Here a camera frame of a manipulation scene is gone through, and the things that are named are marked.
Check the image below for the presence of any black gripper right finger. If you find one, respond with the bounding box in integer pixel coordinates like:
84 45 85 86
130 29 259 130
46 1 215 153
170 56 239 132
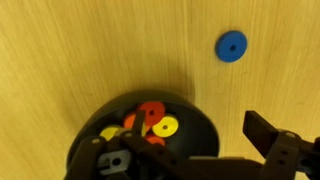
242 111 320 180

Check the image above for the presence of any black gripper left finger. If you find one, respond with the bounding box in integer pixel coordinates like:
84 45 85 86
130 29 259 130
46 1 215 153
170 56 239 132
63 109 214 180

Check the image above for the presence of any blue ring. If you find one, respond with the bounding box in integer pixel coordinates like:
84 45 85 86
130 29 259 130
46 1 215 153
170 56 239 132
214 30 249 63

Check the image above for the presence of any black bowl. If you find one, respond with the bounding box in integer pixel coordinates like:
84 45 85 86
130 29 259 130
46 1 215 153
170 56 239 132
66 89 219 165

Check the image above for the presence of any yellow ring in bowl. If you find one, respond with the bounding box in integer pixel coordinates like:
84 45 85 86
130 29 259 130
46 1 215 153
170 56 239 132
99 124 123 142
151 115 180 138

